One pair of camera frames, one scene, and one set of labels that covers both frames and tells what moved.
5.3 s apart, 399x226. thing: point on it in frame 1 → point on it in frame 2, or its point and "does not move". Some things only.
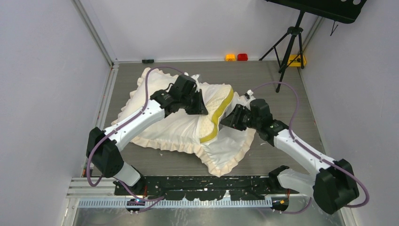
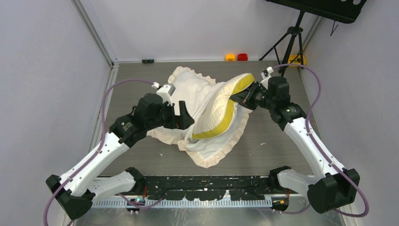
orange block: x=230 y=57 does not move
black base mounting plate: x=200 y=188 does not move
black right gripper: x=233 y=119 → x=245 y=97
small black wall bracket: x=147 y=61 does not move
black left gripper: x=200 y=108 → x=181 y=121
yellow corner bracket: x=297 y=62 does not move
